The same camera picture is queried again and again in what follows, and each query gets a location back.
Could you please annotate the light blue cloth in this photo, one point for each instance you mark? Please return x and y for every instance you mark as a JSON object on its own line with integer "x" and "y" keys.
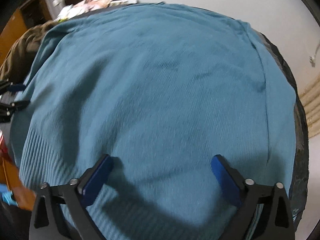
{"x": 7, "y": 196}

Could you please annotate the blue knit sweater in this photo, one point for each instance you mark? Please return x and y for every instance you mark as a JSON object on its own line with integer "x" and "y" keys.
{"x": 155, "y": 87}

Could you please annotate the white crumpled clothes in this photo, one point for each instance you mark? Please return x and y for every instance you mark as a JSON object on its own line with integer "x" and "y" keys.
{"x": 71, "y": 12}

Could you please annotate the white wall socket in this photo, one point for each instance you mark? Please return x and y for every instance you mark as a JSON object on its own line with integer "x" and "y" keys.
{"x": 312, "y": 60}

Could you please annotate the pink striped pillow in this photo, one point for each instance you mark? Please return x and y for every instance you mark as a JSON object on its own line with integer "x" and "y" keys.
{"x": 98, "y": 1}

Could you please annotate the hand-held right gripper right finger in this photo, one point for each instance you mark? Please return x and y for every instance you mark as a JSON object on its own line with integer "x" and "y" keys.
{"x": 226, "y": 180}

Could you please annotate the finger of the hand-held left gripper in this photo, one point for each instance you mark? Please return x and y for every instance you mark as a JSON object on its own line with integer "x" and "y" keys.
{"x": 16, "y": 87}
{"x": 18, "y": 104}

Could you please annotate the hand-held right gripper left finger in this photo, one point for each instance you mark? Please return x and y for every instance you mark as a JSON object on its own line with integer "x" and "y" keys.
{"x": 96, "y": 180}

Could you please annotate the red printed box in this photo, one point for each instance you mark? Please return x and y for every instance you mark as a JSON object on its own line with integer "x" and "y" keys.
{"x": 3, "y": 145}

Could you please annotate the brown fleece garment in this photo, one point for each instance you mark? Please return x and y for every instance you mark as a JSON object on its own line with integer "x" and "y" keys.
{"x": 23, "y": 47}

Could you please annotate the black cloth cover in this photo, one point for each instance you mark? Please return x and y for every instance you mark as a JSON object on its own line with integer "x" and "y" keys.
{"x": 298, "y": 130}

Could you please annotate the wooden wardrobe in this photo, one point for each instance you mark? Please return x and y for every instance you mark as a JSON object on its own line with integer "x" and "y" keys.
{"x": 20, "y": 17}

